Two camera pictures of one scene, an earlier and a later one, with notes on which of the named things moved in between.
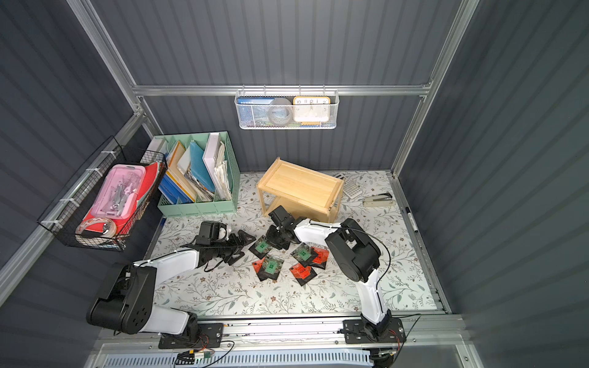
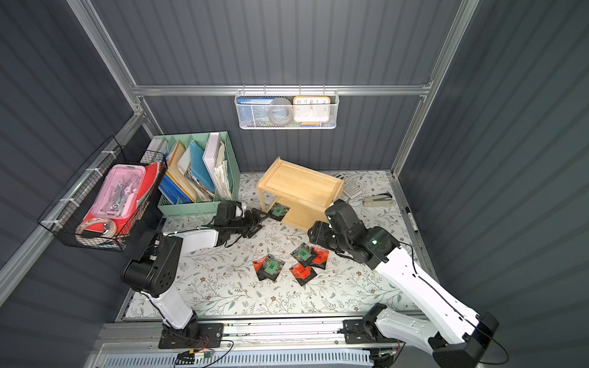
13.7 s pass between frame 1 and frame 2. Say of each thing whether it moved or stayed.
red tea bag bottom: stayed
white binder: stayed
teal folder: stayed
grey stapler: stayed
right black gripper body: moved
